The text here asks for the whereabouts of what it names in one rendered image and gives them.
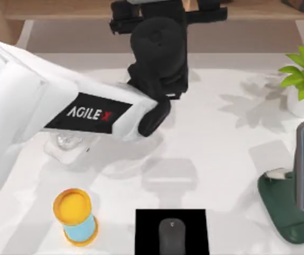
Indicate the wooden shelf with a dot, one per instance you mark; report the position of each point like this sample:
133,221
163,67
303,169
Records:
247,12

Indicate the clear glass cup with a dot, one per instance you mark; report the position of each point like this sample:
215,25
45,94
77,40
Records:
61,147

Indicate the small white knob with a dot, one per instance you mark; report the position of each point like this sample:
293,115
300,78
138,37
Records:
274,174

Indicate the yellow and light blue can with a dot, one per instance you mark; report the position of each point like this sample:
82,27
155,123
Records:
73,210

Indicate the dark green stand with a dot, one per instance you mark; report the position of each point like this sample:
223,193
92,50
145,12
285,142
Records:
279,202

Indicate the black mouse pad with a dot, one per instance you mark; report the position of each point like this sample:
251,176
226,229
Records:
146,233

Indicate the grey computer mouse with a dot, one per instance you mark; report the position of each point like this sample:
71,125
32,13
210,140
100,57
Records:
172,236

